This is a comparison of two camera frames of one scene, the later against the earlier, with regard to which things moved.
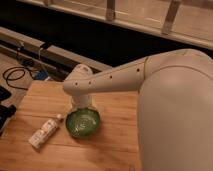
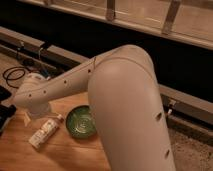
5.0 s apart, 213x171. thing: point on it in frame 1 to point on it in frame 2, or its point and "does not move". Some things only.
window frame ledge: x=189 y=21 does not move
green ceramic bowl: x=82 y=122 does not move
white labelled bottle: x=42 y=134 does not move
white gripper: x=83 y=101 to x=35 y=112
